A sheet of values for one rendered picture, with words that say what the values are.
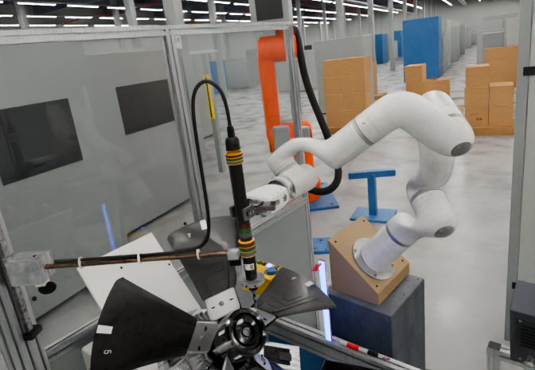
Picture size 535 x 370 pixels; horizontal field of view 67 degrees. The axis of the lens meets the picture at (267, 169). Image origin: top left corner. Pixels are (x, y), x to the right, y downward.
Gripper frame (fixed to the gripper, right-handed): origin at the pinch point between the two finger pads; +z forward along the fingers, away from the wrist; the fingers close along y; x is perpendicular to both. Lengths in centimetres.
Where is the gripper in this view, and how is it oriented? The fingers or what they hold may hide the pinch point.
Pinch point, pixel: (242, 211)
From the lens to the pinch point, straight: 107.1
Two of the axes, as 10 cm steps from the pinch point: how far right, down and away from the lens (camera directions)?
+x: -1.1, -9.6, -2.7
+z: -6.2, 2.8, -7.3
